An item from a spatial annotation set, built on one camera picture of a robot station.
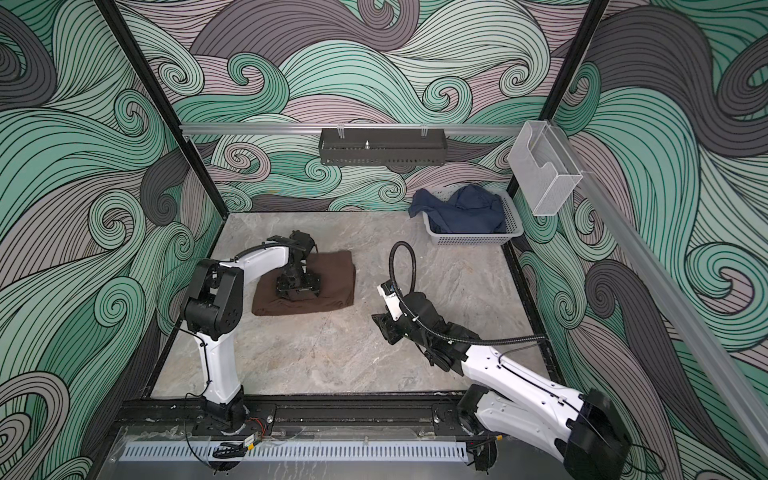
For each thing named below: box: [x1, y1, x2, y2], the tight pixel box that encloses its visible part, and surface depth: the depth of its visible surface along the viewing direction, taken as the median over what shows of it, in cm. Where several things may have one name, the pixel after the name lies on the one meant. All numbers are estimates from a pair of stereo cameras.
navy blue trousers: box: [408, 184, 506, 233], surface depth 113 cm
